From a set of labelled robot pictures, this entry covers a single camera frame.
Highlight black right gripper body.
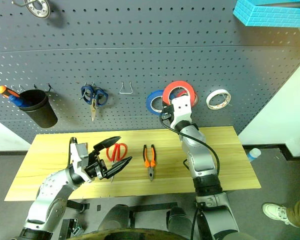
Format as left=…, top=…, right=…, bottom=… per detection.
left=160, top=103, right=175, bottom=121

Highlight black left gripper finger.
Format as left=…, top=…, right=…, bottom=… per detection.
left=101, top=156, right=134, bottom=180
left=92, top=135, right=122, bottom=153

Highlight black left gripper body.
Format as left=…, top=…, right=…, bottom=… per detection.
left=84, top=149, right=109, bottom=181

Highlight red handled scissors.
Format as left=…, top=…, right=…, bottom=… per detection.
left=105, top=142, right=129, bottom=183

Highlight red tape roll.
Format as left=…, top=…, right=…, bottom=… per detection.
left=161, top=80, right=199, bottom=107

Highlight orange handled pliers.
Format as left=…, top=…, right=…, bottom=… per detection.
left=142, top=144, right=157, bottom=182

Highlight blue tape roll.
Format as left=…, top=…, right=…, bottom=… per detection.
left=145, top=89, right=166, bottom=116

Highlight white tape roll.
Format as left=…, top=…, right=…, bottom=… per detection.
left=205, top=88, right=232, bottom=111

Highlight grey metal pegboard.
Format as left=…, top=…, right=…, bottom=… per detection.
left=0, top=0, right=300, bottom=145

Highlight grey rounded shell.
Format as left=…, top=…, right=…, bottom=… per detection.
left=166, top=206, right=193, bottom=238
left=98, top=204, right=135, bottom=236

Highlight dark curved rim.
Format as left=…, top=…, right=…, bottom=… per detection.
left=74, top=227, right=191, bottom=240

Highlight black plastic cup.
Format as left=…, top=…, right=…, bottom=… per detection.
left=17, top=89, right=59, bottom=129

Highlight clear plastic bottle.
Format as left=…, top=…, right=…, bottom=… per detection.
left=246, top=147, right=262, bottom=163

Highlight blue brick patterned box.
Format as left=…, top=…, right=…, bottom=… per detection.
left=232, top=0, right=300, bottom=28

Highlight white sneaker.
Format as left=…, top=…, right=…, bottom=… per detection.
left=261, top=202, right=300, bottom=228

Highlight silver peg hook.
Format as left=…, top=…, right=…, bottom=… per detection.
left=11, top=0, right=36, bottom=7

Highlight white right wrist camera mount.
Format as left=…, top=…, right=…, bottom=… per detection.
left=169, top=96, right=193, bottom=128

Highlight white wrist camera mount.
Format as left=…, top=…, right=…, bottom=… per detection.
left=169, top=96, right=193, bottom=128
left=69, top=136, right=90, bottom=176

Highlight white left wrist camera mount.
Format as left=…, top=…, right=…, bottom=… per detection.
left=69, top=136, right=90, bottom=176

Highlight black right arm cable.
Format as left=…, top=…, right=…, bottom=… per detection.
left=159, top=112, right=221, bottom=181

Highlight blue handled scissors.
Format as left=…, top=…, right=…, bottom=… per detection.
left=79, top=83, right=109, bottom=123

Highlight silver wire hook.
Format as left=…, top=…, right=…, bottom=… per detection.
left=118, top=81, right=135, bottom=95

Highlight black metal table frame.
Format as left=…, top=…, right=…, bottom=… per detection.
left=64, top=197, right=181, bottom=221

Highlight blue handled screwdriver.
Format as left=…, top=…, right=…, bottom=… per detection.
left=8, top=95, right=32, bottom=108

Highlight silver metal ring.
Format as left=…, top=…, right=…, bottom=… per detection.
left=24, top=0, right=52, bottom=19

